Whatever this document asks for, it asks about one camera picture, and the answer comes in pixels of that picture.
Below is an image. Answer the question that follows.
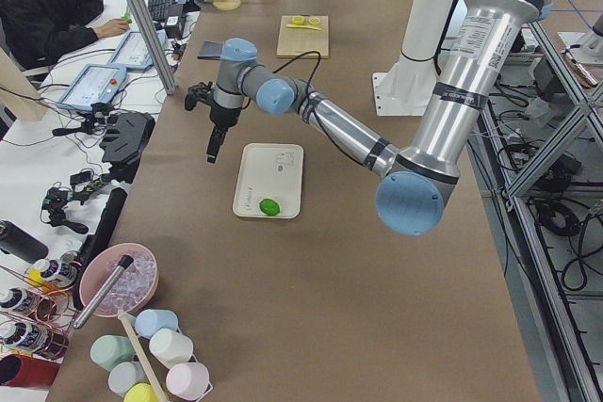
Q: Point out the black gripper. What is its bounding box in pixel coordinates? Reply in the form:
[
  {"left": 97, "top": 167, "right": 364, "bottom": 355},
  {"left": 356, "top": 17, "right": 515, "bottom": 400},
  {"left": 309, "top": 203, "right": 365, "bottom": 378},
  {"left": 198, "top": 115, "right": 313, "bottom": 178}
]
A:
[{"left": 206, "top": 104, "right": 241, "bottom": 163}]

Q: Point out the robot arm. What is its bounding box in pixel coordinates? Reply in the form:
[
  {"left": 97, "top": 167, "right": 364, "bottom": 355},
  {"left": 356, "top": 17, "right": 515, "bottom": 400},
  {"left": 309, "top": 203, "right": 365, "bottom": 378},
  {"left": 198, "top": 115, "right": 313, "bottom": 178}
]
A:
[{"left": 206, "top": 0, "right": 551, "bottom": 235}]

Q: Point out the pink bowl with ice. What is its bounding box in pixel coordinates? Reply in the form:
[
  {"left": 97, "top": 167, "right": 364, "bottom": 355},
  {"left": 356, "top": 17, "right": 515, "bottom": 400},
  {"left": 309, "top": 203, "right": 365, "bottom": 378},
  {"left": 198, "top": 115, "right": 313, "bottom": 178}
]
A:
[{"left": 79, "top": 243, "right": 159, "bottom": 317}]

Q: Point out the yellow plastic knife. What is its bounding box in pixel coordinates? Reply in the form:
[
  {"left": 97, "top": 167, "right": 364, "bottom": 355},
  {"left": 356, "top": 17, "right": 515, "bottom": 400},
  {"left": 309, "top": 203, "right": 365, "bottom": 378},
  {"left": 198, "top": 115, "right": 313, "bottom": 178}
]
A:
[{"left": 285, "top": 23, "right": 322, "bottom": 31}]

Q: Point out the beige rabbit tray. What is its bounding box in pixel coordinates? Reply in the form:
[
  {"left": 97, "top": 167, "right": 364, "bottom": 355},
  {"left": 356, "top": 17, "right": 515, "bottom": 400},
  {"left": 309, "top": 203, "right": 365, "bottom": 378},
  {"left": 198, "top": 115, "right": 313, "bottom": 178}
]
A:
[{"left": 232, "top": 143, "right": 304, "bottom": 219}]

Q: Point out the wooden cutting board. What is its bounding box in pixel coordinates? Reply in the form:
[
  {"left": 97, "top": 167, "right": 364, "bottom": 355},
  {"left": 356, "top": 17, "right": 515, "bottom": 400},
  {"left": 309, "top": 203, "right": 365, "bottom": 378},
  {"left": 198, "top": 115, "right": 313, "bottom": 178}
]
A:
[{"left": 276, "top": 15, "right": 330, "bottom": 58}]

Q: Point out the green lime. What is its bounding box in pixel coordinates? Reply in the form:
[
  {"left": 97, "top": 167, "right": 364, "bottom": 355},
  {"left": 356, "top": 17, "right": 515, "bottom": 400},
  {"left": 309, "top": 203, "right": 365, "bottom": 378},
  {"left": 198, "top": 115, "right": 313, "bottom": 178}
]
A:
[{"left": 259, "top": 198, "right": 281, "bottom": 217}]

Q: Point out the grey folded cloth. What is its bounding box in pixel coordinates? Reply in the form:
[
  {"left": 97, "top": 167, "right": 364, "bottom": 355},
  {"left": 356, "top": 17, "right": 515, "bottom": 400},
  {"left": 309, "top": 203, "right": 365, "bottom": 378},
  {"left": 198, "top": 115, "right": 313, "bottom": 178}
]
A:
[{"left": 197, "top": 40, "right": 224, "bottom": 60}]

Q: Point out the teach pendant far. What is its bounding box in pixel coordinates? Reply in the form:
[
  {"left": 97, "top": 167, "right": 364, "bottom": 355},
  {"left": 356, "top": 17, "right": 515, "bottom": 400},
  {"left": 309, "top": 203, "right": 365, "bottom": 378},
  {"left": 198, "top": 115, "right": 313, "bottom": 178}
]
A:
[{"left": 108, "top": 30, "right": 154, "bottom": 71}]

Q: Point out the teach pendant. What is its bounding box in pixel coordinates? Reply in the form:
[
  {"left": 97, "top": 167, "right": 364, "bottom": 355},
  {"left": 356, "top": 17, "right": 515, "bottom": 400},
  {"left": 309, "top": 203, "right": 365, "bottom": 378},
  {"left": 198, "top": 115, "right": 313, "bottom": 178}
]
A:
[
  {"left": 57, "top": 64, "right": 127, "bottom": 112},
  {"left": 108, "top": 30, "right": 154, "bottom": 71}
]

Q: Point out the teach pendant near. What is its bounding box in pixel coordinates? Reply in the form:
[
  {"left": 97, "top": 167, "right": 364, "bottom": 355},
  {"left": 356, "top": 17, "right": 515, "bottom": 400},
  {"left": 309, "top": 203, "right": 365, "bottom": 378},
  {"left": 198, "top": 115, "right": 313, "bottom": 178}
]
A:
[{"left": 57, "top": 64, "right": 127, "bottom": 112}]

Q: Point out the metal muddler stick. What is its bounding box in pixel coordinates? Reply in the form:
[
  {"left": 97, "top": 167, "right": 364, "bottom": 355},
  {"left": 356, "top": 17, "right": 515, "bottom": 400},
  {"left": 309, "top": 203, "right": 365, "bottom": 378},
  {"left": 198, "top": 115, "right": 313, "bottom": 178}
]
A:
[{"left": 73, "top": 254, "right": 134, "bottom": 330}]

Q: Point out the light blue cup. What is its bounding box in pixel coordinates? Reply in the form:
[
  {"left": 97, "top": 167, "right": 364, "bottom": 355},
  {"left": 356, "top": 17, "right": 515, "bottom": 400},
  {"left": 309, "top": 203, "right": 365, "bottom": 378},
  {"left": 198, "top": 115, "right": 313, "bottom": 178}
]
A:
[{"left": 135, "top": 309, "right": 179, "bottom": 339}]

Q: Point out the white cup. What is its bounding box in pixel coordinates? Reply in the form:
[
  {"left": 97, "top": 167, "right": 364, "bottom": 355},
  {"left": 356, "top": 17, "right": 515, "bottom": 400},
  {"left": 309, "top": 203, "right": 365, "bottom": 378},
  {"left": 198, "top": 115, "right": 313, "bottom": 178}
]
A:
[{"left": 149, "top": 329, "right": 194, "bottom": 369}]

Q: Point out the person in black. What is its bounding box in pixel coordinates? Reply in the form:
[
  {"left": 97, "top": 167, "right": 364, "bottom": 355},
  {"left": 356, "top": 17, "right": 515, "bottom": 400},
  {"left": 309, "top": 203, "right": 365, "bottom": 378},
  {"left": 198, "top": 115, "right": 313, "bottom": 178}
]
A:
[{"left": 1, "top": 0, "right": 129, "bottom": 70}]

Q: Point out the black bottle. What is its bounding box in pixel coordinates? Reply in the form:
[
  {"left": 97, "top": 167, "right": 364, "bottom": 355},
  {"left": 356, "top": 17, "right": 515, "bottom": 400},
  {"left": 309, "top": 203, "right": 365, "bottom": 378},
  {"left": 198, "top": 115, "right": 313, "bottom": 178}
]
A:
[{"left": 1, "top": 220, "right": 48, "bottom": 264}]

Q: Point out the mint green cup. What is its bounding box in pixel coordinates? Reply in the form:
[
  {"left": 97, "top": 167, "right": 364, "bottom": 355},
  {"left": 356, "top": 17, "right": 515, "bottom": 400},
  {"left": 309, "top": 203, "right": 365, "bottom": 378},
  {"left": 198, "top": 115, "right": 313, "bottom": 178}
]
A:
[{"left": 90, "top": 335, "right": 135, "bottom": 372}]

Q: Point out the pink cup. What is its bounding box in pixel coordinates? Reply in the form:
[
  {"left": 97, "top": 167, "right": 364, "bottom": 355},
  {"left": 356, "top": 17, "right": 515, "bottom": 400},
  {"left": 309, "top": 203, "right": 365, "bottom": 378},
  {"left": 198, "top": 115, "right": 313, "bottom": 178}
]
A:
[{"left": 166, "top": 362, "right": 211, "bottom": 401}]

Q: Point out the pale grey cup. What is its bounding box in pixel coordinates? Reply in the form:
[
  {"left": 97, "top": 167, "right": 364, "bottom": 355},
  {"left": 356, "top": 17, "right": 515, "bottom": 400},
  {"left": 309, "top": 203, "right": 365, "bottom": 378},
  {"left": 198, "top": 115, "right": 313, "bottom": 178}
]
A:
[{"left": 107, "top": 362, "right": 147, "bottom": 396}]

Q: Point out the yellow cup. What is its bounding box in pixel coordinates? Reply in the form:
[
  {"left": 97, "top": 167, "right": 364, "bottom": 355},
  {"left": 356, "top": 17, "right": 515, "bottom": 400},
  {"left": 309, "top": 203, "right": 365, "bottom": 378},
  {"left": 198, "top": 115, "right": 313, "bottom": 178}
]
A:
[{"left": 123, "top": 382, "right": 157, "bottom": 402}]

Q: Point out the red can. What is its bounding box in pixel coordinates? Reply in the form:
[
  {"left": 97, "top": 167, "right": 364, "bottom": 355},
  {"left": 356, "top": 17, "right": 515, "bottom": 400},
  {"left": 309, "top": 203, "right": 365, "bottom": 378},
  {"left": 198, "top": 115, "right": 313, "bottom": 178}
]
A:
[{"left": 1, "top": 355, "right": 60, "bottom": 390}]

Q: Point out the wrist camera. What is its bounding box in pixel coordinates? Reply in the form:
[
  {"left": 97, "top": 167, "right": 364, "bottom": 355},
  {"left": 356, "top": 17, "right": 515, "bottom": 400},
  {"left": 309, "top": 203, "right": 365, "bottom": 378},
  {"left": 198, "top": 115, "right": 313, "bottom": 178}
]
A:
[{"left": 184, "top": 81, "right": 214, "bottom": 111}]

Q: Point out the aluminium frame post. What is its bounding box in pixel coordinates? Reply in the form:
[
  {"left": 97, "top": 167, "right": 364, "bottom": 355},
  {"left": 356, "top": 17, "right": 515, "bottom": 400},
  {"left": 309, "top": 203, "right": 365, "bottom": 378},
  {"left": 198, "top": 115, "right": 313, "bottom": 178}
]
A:
[{"left": 126, "top": 0, "right": 176, "bottom": 95}]

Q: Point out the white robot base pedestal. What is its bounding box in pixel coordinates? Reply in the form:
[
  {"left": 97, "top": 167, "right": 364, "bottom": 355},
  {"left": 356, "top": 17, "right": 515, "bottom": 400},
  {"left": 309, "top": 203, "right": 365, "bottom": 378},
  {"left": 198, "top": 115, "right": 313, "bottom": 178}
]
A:
[{"left": 373, "top": 0, "right": 458, "bottom": 117}]

